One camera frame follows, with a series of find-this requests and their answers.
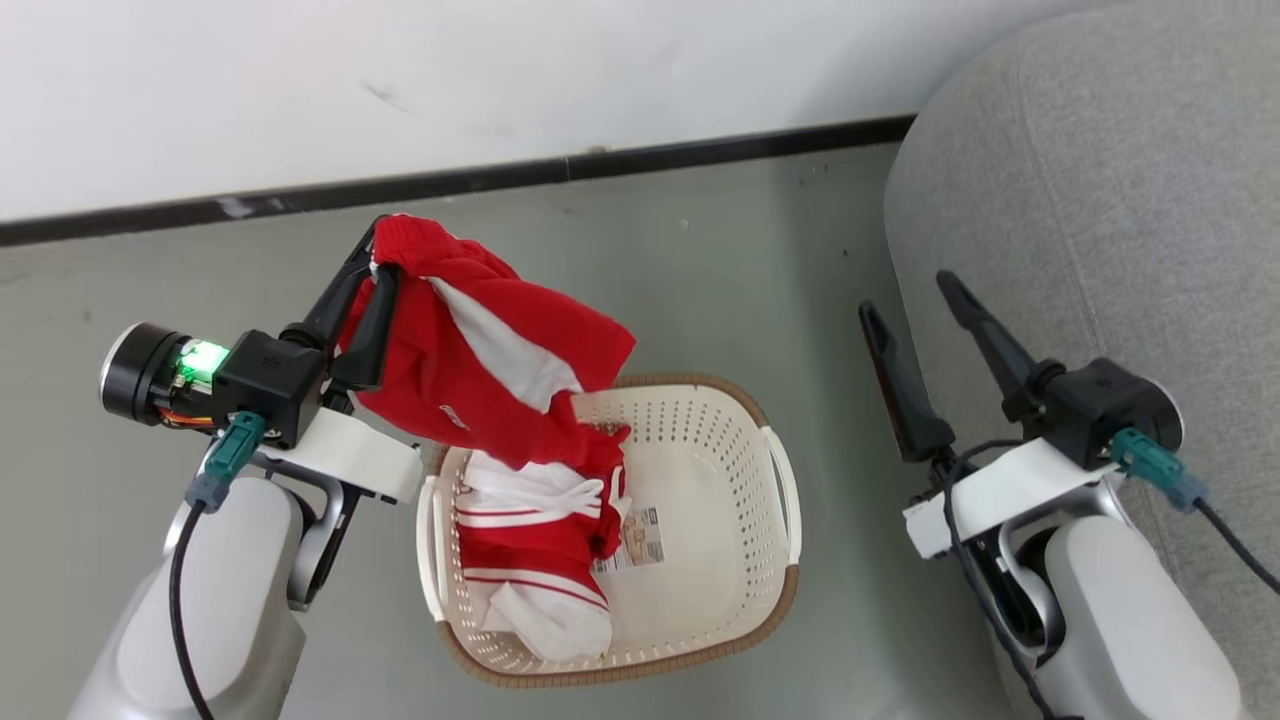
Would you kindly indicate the grey fabric sofa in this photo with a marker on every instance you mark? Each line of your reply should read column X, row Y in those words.
column 1100, row 200

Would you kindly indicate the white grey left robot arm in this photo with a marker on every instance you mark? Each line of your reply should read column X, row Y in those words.
column 220, row 600

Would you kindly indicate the red garment with white stripe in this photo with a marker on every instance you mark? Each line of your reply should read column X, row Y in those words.
column 430, row 385

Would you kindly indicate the cream perforated laundry basket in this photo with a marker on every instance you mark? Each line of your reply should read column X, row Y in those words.
column 715, row 520

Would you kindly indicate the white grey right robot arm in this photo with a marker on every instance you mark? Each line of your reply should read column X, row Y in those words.
column 1120, row 610

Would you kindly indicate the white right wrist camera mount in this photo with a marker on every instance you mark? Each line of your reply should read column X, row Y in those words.
column 1010, row 490

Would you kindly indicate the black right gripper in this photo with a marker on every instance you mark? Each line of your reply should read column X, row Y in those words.
column 1095, row 405

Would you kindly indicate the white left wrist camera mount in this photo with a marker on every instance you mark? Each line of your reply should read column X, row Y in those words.
column 345, row 450

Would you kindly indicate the paper label sticker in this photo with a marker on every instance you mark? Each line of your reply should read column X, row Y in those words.
column 635, row 540

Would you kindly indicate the black baseboard strip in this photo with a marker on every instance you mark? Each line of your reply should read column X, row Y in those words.
column 450, row 182

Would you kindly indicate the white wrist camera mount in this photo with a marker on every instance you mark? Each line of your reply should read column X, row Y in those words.
column 345, row 450
column 1010, row 490

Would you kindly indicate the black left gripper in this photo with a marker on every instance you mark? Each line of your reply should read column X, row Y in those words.
column 265, row 385

